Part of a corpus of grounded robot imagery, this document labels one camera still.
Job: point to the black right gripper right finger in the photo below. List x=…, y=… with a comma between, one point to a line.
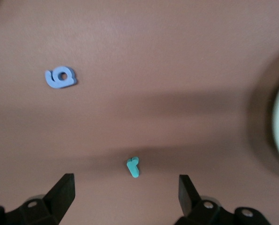
x=189, y=201

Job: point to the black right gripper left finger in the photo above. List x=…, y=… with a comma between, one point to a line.
x=58, y=199

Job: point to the teal foam letter r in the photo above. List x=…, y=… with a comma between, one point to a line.
x=133, y=168

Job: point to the blue foam letter g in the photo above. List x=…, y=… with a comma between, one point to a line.
x=57, y=82

